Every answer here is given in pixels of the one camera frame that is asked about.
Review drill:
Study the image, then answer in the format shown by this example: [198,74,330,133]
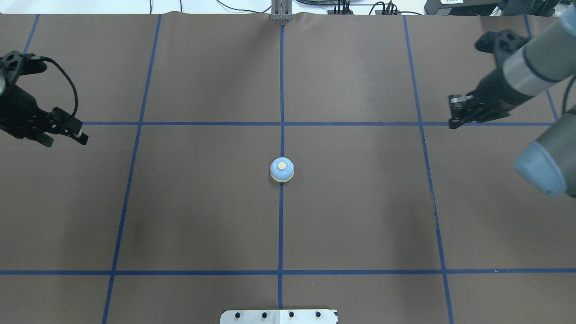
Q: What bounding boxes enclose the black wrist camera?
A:
[0,51,47,84]
[474,29,533,55]

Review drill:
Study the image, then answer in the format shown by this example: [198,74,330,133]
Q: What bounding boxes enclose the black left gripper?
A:
[0,84,89,148]

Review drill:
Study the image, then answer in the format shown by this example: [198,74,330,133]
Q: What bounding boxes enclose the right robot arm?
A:
[448,7,576,197]

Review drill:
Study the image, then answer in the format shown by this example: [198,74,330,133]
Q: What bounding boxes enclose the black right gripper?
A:
[448,68,525,130]

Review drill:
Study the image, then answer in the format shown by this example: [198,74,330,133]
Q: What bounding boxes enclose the black cable plugs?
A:
[326,0,402,16]

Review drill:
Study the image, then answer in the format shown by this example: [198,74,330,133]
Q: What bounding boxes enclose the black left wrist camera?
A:
[0,51,47,84]

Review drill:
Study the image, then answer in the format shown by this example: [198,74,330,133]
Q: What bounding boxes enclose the black equipment box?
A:
[424,0,567,16]

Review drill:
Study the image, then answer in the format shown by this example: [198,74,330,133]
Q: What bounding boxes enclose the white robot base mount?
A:
[219,308,339,324]

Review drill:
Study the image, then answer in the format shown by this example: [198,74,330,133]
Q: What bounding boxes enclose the black left camera cable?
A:
[38,56,79,118]

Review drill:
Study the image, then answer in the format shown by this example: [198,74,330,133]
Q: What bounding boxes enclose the grey metal camera post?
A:
[270,0,293,21]

